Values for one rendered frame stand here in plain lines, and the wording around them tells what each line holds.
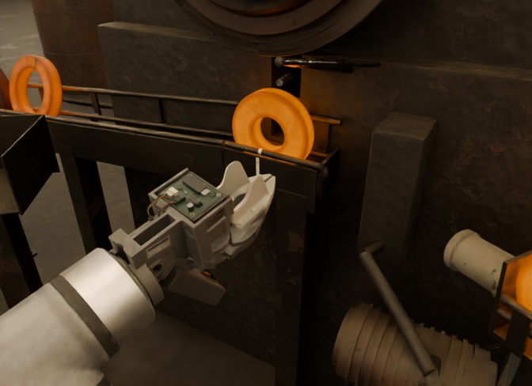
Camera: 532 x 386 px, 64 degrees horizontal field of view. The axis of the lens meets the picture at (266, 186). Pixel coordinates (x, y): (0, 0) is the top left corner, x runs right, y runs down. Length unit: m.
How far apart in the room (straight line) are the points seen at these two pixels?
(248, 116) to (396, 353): 0.45
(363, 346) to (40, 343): 0.45
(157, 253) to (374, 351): 0.39
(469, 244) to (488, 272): 0.05
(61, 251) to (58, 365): 1.45
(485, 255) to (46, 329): 0.50
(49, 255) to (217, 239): 1.40
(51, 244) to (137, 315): 1.49
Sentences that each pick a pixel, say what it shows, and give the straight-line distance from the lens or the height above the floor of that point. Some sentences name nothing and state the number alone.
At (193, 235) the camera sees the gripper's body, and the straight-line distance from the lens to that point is 0.42.
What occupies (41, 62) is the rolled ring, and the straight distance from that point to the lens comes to 1.26.
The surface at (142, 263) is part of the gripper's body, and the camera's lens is 0.42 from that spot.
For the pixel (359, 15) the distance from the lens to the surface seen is 0.63.
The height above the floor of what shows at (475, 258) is 0.69.
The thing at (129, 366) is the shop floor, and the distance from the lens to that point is 1.36.
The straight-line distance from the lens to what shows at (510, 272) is 0.58.
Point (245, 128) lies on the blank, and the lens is 0.79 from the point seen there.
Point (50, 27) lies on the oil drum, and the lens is 3.57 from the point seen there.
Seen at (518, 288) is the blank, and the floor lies 0.69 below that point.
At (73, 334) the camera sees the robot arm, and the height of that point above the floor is 0.76.
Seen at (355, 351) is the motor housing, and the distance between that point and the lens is 0.70.
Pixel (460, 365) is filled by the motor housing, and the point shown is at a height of 0.53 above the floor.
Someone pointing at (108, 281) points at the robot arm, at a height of 0.78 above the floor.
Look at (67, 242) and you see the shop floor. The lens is 1.88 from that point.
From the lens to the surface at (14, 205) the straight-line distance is 0.93.
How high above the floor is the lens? 1.04
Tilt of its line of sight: 30 degrees down
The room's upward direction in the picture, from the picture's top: straight up
